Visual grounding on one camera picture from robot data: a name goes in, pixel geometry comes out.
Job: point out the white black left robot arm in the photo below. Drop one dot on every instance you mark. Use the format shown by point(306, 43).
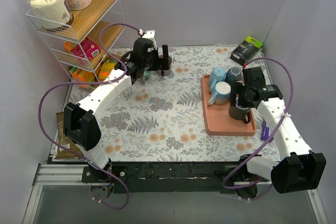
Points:
point(81, 120)

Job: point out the dark teal mug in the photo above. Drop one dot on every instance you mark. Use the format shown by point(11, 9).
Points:
point(233, 74)

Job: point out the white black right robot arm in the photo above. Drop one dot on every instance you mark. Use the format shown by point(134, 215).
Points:
point(300, 168)

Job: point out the blue white gradient mug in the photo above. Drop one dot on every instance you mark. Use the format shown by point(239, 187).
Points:
point(220, 92)

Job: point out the dark grey mug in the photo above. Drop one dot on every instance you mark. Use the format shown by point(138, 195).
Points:
point(240, 114)

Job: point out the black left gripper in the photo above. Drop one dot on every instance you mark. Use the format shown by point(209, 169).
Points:
point(154, 57)

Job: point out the purple ceramic mug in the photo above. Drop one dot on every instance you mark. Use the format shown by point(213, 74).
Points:
point(168, 71)

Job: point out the white wire wooden shelf rack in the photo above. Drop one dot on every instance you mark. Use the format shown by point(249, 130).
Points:
point(101, 22)

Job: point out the green ceramic mug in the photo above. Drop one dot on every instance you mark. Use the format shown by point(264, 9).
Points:
point(146, 75)

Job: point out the light blue mug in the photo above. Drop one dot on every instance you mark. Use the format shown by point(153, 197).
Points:
point(218, 74)

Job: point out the terracotta pink tray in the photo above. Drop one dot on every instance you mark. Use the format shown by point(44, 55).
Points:
point(217, 119)

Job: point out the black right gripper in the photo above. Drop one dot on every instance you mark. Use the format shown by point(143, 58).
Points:
point(237, 97)

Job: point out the pink sponge box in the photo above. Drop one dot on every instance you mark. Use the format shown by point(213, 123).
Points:
point(86, 49)

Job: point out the brown snack bag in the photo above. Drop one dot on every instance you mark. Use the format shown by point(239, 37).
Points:
point(64, 141)

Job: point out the orange sponge box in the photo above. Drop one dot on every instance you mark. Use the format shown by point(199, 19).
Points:
point(106, 69)

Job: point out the orange yellow sponge pack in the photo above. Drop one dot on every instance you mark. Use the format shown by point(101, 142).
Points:
point(80, 75)

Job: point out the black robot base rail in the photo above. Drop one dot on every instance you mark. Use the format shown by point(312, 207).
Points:
point(141, 177)

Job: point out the black green product box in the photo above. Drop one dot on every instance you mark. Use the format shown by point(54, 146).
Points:
point(246, 50)

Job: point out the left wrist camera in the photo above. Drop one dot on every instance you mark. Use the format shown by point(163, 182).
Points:
point(149, 34)

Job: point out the beige wrapped paper roll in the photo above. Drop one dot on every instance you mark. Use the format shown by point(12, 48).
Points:
point(52, 13)

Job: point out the purple small packet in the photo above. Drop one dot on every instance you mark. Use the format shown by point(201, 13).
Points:
point(264, 131)

